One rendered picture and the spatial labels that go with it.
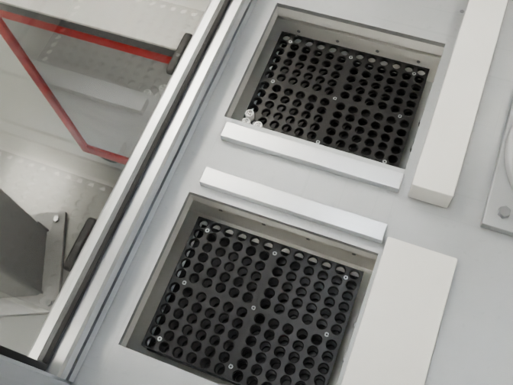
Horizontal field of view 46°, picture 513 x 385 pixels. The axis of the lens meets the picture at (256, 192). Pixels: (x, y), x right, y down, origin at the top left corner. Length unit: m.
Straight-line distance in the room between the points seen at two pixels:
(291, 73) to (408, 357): 0.43
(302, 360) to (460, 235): 0.23
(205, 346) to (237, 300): 0.07
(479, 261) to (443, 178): 0.10
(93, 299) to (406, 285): 0.34
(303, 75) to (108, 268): 0.39
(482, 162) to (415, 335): 0.24
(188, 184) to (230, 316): 0.17
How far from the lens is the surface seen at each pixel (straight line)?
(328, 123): 0.85
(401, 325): 0.69
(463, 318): 0.72
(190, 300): 0.76
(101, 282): 0.70
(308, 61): 0.90
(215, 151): 0.78
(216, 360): 0.74
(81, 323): 0.69
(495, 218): 0.75
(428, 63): 0.94
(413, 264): 0.71
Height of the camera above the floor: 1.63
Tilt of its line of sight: 65 degrees down
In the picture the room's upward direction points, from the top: 11 degrees counter-clockwise
